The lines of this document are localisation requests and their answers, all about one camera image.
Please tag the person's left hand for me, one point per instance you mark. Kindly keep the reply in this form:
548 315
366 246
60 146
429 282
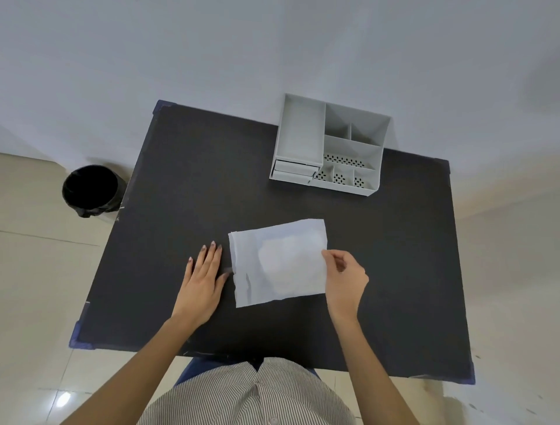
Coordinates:
200 291

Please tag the person's right hand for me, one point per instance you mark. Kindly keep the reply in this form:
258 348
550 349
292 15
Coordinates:
348 289

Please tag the person's left little finger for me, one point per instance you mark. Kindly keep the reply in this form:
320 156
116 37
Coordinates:
191 269

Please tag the person's right thumb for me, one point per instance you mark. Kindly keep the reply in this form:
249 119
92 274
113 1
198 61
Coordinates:
329 268

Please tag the person's left thumb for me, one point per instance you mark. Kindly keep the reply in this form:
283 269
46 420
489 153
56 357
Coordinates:
225 281

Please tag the person's left middle finger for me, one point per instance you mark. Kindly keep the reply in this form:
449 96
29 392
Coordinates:
210 257

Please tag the white cloth sheet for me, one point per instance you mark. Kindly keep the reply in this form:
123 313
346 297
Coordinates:
280 262

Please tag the person's right forearm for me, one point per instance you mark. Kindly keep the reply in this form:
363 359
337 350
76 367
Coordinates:
372 372

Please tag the person's left forearm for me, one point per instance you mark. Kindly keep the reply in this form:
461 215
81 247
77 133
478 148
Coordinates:
140 370

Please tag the striped shirt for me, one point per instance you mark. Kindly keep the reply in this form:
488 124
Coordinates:
249 396

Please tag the grey plastic desk organizer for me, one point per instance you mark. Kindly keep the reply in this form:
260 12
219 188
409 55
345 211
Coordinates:
332 144

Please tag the black trash bin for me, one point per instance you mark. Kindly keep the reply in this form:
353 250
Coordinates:
91 190

